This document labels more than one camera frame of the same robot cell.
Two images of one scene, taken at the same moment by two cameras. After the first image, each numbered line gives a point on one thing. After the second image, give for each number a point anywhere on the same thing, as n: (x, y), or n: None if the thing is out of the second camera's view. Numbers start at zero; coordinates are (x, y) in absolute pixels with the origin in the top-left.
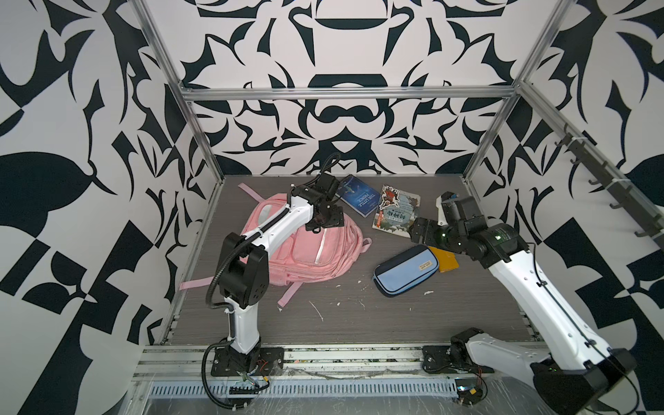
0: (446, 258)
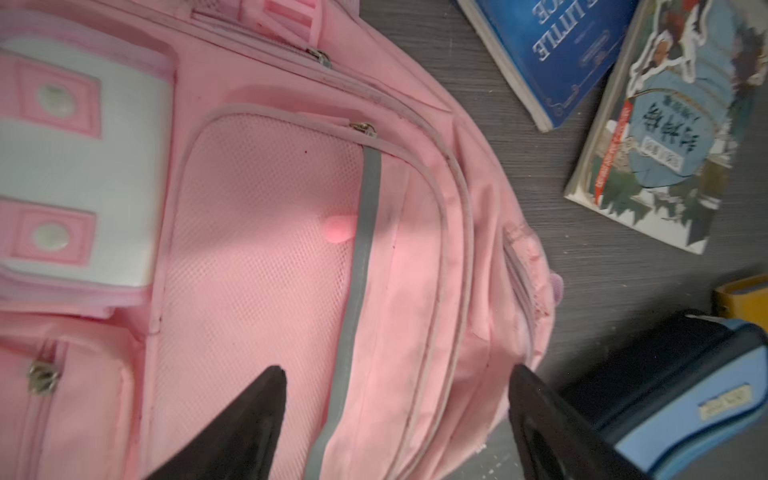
0: (744, 298)
